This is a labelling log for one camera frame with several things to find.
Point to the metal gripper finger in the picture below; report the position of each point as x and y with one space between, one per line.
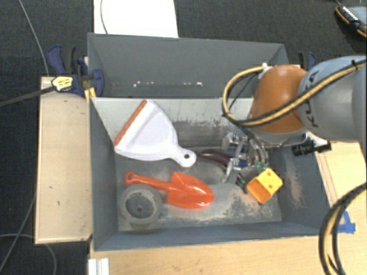
232 141
232 168

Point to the yellow hollow block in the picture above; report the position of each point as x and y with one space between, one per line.
265 186

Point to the orange toy shovel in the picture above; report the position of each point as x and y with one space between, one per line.
189 192

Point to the white dustpan with orange edge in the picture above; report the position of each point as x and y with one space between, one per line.
152 133

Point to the grey metal bin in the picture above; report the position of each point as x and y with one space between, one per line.
200 62

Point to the grey tape roll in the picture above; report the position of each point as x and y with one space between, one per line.
140 208

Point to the pale wood board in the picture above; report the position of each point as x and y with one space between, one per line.
64 168

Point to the black cylinder on white bracket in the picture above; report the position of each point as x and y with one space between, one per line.
306 147

